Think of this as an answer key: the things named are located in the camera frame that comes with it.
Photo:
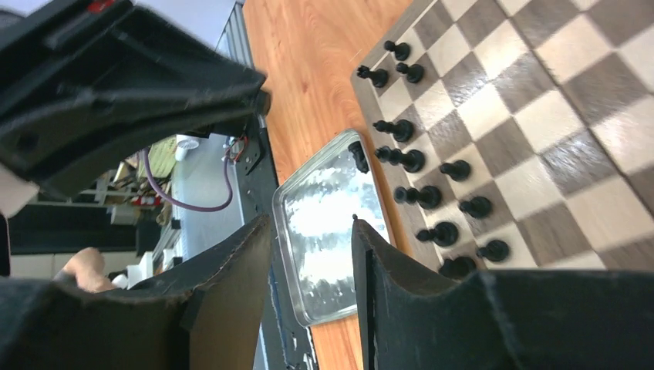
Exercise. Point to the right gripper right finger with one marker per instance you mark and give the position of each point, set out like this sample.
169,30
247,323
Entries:
411,317

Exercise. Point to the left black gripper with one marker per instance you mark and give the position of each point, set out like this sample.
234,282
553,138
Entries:
76,99

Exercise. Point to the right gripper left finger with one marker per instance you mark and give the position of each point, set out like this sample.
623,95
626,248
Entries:
202,314

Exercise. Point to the black chess piece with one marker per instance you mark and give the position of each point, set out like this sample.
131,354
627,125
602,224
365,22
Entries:
457,268
477,207
402,130
457,171
444,234
495,251
428,197

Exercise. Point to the silver tray black pieces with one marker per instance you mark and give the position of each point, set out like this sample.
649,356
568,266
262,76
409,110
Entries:
314,210

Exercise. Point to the wooden chessboard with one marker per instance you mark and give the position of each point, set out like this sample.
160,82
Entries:
551,104

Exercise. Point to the black piece board corner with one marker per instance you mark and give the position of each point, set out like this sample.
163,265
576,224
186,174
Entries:
378,77

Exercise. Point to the black pawn column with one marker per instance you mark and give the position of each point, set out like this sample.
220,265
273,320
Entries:
401,51

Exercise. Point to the black pawn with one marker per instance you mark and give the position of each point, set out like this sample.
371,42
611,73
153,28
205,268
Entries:
412,161

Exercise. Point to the black pawn second row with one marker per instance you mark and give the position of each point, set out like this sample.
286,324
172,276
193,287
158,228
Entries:
413,73

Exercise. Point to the bystander hand in background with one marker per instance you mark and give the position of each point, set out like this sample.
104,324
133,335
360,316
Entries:
85,270

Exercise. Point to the black knight in tray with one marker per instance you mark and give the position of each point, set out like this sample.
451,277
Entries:
359,156

